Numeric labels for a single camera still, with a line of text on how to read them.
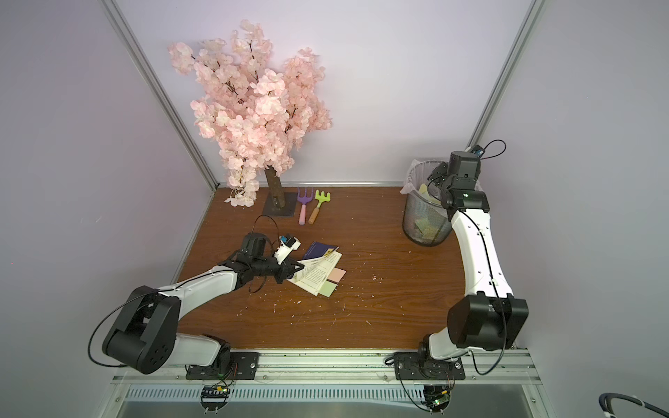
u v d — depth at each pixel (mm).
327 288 875
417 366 724
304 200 1137
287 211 1105
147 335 427
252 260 707
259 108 628
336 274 901
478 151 641
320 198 1145
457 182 559
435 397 700
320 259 891
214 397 722
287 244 760
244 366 729
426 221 898
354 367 743
